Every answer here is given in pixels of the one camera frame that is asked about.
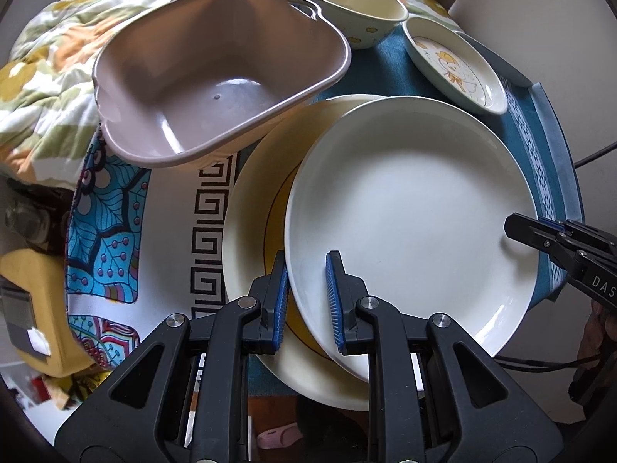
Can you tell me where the thin black cable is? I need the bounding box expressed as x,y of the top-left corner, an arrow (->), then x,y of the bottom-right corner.
573,141 -> 617,169

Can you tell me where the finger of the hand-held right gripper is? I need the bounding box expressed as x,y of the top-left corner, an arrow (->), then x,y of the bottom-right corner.
505,212 -> 617,312
540,218 -> 617,254

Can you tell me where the yellow container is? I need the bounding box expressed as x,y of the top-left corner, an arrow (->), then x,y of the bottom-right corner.
0,248 -> 73,378

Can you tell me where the small dish with cartoon print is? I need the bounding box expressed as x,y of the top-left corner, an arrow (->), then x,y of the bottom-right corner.
402,17 -> 509,115

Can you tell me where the floral quilt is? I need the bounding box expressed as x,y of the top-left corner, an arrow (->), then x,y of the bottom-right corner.
0,0 -> 464,189

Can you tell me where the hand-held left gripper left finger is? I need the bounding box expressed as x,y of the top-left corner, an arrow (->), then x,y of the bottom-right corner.
54,251 -> 290,463

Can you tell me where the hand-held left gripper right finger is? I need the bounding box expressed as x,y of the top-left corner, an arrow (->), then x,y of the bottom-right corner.
326,251 -> 565,463

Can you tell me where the cream plate with yellow ring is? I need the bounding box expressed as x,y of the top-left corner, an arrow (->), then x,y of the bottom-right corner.
222,94 -> 372,413

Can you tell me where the patterned blue white tray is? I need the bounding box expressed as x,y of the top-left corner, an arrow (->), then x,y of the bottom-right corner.
64,7 -> 585,396

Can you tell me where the person's right hand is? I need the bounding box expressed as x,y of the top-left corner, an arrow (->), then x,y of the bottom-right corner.
581,299 -> 617,372

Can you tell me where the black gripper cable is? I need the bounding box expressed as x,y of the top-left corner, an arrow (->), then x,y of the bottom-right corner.
496,353 -> 582,373

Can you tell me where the glass jar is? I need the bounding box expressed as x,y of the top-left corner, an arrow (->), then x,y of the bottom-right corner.
5,197 -> 55,248

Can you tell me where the white plate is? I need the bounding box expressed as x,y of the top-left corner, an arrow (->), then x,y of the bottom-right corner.
284,96 -> 539,382

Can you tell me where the pink slipper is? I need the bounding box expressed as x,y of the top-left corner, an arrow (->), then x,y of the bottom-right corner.
255,422 -> 303,450

